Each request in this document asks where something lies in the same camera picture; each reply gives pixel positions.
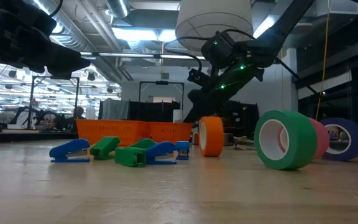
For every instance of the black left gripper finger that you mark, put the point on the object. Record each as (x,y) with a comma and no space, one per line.
(61,76)
(57,59)

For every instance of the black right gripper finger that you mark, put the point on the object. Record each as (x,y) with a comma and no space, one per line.
(194,109)
(213,105)

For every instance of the blue stapler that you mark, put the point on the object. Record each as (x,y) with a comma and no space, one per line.
(182,146)
(162,148)
(70,146)

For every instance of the green stapler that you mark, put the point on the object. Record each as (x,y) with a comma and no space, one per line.
(143,143)
(127,157)
(106,144)

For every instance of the orange plastic basket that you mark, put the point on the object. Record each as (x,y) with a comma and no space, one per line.
(117,129)
(169,130)

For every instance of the green tape roll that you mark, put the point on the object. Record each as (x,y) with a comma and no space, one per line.
(303,140)

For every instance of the pink tape roll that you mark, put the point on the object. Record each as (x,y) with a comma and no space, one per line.
(322,137)

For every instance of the blue tape roll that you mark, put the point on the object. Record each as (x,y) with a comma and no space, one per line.
(357,137)

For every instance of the black background robot arm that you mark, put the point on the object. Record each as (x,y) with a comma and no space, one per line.
(42,116)

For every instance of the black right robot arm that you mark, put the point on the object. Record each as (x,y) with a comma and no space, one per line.
(275,31)

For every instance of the white roll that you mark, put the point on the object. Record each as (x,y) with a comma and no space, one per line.
(177,115)

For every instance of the black cabinet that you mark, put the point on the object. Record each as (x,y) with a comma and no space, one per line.
(244,121)

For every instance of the black curtain panel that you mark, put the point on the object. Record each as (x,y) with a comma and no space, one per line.
(154,112)

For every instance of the person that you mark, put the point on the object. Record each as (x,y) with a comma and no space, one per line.
(79,112)

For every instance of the small grey hanging sign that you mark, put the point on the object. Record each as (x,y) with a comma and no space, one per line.
(165,76)

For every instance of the grey cloth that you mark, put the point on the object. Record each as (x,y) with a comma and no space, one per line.
(114,109)

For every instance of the long ceiling light strip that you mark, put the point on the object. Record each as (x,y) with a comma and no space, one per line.
(129,55)

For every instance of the black metal gantry frame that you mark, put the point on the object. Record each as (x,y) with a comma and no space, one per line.
(162,82)
(77,96)

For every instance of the large silver ceiling duct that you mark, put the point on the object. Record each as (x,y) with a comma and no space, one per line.
(82,46)

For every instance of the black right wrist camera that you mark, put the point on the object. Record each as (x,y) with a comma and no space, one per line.
(199,77)

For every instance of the round silver ceiling duct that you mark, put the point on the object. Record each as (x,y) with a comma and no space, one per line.
(117,7)

